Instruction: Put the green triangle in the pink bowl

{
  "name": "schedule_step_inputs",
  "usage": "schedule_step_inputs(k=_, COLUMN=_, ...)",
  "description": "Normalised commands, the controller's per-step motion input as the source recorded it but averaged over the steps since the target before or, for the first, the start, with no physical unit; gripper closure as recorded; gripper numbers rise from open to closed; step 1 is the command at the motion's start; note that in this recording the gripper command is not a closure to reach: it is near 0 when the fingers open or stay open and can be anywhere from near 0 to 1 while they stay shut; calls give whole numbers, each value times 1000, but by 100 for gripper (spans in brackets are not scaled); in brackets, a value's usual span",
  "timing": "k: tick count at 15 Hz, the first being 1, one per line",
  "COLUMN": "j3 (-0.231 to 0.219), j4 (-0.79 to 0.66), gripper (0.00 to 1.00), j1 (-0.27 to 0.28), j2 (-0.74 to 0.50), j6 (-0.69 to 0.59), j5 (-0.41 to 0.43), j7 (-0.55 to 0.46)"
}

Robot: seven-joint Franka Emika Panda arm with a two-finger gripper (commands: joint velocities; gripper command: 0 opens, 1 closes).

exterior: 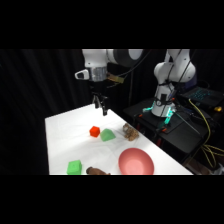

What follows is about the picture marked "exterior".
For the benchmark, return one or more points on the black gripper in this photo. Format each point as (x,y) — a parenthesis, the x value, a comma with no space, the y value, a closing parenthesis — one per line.
(98,87)

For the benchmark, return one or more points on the green triangle block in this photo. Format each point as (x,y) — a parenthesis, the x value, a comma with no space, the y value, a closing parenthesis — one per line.
(107,135)

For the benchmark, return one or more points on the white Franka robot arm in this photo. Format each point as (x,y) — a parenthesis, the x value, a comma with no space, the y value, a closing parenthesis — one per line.
(173,70)

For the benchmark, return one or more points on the pink bowl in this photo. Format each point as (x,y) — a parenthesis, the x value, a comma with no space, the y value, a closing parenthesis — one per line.
(136,161)

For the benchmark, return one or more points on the red cube block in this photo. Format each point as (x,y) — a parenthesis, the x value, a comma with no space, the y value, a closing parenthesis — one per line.
(94,131)

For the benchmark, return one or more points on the brown crumpled toy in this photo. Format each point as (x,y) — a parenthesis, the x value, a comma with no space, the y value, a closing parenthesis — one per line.
(130,132)

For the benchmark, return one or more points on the dark brown oblong toy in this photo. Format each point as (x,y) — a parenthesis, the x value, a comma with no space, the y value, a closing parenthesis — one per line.
(96,171)

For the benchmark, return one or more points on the green cube block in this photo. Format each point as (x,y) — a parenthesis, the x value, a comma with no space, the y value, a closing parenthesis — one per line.
(74,167)

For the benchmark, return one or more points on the black robot stand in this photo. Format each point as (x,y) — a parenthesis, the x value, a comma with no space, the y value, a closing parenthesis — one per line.
(173,131)

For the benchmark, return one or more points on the black laptop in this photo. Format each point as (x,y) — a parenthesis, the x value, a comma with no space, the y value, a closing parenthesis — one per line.
(201,95)

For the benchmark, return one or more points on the small yellow object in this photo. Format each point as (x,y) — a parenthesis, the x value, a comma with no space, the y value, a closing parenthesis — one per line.
(218,109)

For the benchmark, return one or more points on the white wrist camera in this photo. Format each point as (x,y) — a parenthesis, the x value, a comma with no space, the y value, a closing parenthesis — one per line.
(81,74)

